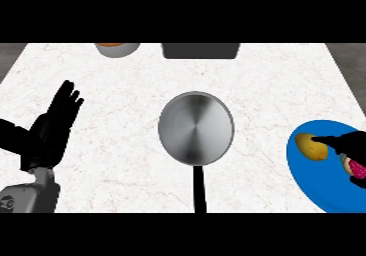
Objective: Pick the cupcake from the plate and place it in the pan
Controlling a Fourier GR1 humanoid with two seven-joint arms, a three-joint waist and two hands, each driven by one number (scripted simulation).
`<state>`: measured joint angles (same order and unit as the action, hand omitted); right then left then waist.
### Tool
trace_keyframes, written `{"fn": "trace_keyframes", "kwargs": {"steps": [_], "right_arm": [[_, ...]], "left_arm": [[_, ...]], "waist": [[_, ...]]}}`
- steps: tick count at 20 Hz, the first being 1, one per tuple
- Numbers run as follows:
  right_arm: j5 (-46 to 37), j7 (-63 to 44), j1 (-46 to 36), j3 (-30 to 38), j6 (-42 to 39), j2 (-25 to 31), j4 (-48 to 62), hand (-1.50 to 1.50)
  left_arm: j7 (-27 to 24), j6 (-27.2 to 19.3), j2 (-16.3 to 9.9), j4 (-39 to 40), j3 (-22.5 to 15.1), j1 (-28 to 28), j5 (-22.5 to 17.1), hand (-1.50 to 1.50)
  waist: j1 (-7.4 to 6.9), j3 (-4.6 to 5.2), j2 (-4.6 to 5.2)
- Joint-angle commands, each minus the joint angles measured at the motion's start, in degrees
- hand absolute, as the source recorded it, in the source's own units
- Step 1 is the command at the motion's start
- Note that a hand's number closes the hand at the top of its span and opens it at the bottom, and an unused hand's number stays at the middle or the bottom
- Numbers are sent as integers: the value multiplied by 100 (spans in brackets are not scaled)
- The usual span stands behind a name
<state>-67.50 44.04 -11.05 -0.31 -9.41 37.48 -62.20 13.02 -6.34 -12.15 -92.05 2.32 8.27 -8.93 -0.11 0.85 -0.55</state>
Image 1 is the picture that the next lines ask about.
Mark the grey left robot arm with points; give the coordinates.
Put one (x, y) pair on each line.
(28, 196)

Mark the grey cup orange contents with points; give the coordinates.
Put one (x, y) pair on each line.
(117, 49)

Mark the yellow potato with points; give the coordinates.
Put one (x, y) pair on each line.
(312, 146)

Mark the blue plate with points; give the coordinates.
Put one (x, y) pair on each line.
(322, 186)

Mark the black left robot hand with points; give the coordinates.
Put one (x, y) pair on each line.
(49, 133)

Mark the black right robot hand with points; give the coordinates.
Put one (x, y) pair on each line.
(358, 142)

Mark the pink frosted cupcake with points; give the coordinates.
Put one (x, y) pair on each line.
(358, 168)

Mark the dark grey box appliance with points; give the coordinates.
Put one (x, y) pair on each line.
(201, 50)

